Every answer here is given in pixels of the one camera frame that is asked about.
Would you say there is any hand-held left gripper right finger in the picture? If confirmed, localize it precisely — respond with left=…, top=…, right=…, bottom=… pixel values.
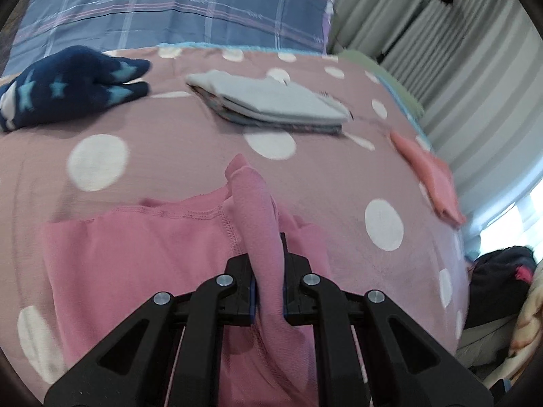
left=278, top=232, right=495, bottom=407

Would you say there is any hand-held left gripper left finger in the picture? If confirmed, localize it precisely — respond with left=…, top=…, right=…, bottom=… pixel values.
left=43, top=256, right=257, bottom=407

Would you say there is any pink long-sleeve top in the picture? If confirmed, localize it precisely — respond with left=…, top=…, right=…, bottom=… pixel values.
left=40, top=155, right=334, bottom=407

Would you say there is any stack of folded clothes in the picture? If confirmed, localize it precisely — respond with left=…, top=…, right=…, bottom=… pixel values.
left=185, top=70, right=354, bottom=136

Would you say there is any mauve polka-dot bed sheet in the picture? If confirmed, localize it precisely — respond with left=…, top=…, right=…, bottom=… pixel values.
left=0, top=44, right=471, bottom=391

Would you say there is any salmon folded cloth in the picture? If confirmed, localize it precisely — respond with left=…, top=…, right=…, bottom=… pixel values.
left=389, top=131, right=467, bottom=227

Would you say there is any dark clothing pile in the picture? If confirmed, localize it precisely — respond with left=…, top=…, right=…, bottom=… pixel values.
left=464, top=246, right=539, bottom=327

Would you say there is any cream printed blanket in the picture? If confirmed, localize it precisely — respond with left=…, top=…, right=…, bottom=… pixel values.
left=507, top=258, right=543, bottom=374

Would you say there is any light green blanket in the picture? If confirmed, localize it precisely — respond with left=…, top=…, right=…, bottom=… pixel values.
left=339, top=49, right=427, bottom=115

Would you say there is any grey striped curtain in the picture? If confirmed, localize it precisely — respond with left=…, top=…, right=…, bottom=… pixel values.
left=329, top=0, right=543, bottom=238

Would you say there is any navy star-print fleece garment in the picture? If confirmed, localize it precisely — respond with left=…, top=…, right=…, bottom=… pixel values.
left=0, top=45, right=152, bottom=133

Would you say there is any blue plaid pillow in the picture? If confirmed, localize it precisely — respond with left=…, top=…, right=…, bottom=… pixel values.
left=6, top=0, right=336, bottom=62

